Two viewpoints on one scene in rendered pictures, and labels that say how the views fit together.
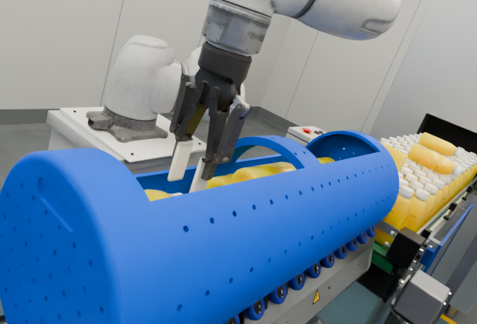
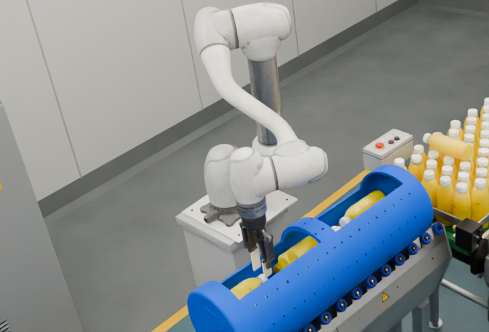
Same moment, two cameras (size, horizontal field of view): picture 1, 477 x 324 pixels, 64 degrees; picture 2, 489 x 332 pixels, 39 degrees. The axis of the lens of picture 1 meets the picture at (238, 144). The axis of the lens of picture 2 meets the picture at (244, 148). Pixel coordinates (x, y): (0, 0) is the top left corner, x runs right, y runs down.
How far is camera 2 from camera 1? 1.66 m
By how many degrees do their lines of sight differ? 21
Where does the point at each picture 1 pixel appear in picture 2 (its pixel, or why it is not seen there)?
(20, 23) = (92, 70)
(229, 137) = (268, 251)
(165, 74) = not seen: hidden behind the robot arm
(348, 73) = not seen: outside the picture
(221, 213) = (270, 292)
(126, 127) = (229, 213)
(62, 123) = (188, 224)
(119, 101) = (217, 200)
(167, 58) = not seen: hidden behind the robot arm
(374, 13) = (309, 178)
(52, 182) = (205, 302)
